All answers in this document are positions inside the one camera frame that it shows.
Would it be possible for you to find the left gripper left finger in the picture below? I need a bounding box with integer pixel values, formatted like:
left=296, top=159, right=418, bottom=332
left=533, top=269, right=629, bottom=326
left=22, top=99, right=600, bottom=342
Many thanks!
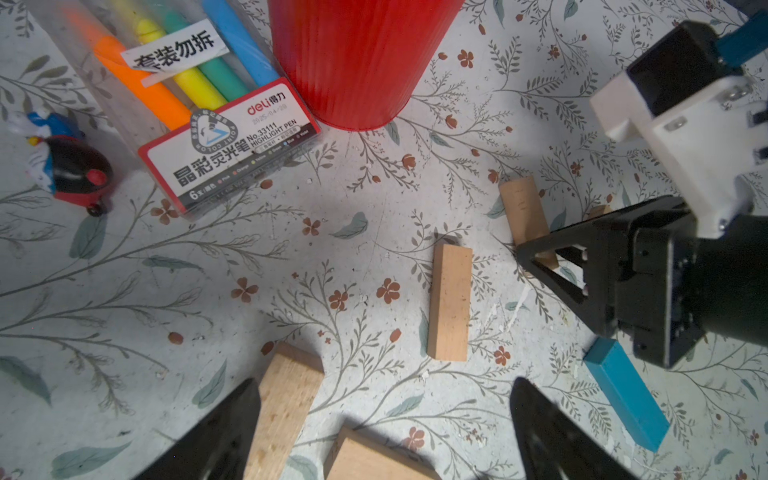
left=137, top=378, right=261, bottom=479

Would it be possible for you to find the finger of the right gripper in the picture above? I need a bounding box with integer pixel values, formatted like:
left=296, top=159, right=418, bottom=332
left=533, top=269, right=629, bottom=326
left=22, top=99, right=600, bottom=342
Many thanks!
left=516, top=196, right=687, bottom=336

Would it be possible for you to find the teal wood block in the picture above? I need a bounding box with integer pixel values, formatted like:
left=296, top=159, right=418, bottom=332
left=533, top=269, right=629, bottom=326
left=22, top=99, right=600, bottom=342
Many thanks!
left=583, top=337, right=670, bottom=453

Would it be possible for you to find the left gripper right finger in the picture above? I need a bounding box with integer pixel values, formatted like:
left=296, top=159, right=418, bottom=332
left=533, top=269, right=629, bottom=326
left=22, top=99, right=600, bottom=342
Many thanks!
left=510, top=377, right=635, bottom=480

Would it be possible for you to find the grooved wood block far right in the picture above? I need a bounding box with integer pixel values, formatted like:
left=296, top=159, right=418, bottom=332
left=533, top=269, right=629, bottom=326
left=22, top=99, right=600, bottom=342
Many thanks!
left=587, top=205, right=613, bottom=219

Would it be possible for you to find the highlighter pen pack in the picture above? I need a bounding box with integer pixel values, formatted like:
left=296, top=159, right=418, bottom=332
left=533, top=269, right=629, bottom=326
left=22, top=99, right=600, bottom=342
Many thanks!
left=28, top=1, right=321, bottom=215

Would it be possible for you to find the small penguin toy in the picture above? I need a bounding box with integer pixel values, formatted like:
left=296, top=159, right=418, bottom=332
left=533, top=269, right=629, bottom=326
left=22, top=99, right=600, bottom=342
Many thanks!
left=8, top=108, right=114, bottom=217

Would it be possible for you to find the red pencil cup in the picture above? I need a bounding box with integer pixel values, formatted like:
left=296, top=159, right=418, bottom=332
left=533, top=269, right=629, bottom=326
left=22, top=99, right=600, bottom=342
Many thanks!
left=268, top=0, right=462, bottom=131

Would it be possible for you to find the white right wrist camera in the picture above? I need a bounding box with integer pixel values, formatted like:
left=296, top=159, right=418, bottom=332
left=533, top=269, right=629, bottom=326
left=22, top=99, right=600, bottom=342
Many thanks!
left=590, top=11, right=767, bottom=239

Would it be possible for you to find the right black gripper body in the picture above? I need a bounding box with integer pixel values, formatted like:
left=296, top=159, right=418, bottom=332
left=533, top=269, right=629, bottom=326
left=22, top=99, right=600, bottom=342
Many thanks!
left=615, top=207, right=767, bottom=368

